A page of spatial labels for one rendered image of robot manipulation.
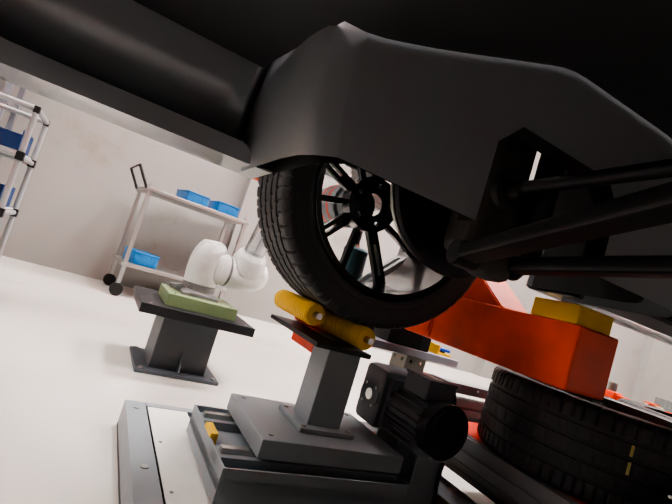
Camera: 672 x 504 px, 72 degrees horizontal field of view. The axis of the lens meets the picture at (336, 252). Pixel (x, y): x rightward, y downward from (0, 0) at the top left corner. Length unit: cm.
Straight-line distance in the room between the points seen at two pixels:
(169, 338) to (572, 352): 161
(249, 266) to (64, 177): 277
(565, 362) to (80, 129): 429
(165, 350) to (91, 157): 283
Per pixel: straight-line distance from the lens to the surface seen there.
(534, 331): 133
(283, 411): 132
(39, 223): 473
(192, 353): 223
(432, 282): 128
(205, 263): 221
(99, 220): 470
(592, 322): 132
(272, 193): 114
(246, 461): 114
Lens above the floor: 60
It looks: 4 degrees up
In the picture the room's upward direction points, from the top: 17 degrees clockwise
